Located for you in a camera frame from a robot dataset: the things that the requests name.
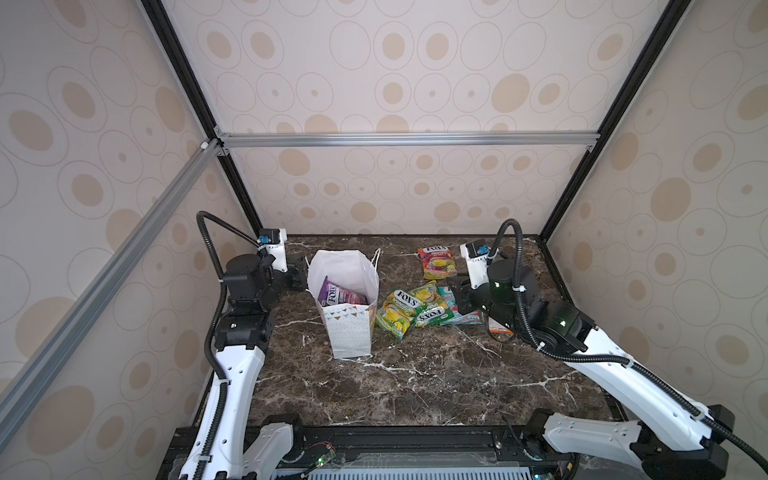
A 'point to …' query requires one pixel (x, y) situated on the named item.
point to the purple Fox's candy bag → (331, 294)
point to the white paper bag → (348, 327)
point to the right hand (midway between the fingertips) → (453, 277)
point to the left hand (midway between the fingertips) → (309, 249)
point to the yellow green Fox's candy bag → (396, 313)
